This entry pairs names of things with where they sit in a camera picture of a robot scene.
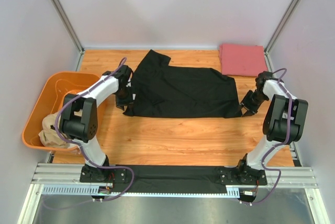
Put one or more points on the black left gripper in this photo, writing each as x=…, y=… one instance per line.
x=120, y=103

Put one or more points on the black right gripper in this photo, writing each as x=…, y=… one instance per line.
x=250, y=110

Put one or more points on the black t shirt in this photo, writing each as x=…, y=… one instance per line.
x=164, y=91

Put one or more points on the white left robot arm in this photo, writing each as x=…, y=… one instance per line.
x=77, y=121

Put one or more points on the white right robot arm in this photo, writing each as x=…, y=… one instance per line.
x=283, y=124

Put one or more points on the folded red t shirt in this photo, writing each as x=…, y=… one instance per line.
x=241, y=60

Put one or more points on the orange plastic basket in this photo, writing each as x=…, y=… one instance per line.
x=50, y=101

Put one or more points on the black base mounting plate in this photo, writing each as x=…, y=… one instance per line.
x=168, y=179

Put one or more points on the beige t shirt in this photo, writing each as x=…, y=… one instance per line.
x=49, y=137

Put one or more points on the aluminium frame rail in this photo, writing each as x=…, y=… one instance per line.
x=64, y=179

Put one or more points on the left aluminium corner post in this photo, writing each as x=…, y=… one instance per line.
x=64, y=18

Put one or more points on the aluminium corner post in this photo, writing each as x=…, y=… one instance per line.
x=64, y=18
x=281, y=25

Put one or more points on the right aluminium corner post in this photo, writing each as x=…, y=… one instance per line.
x=281, y=25

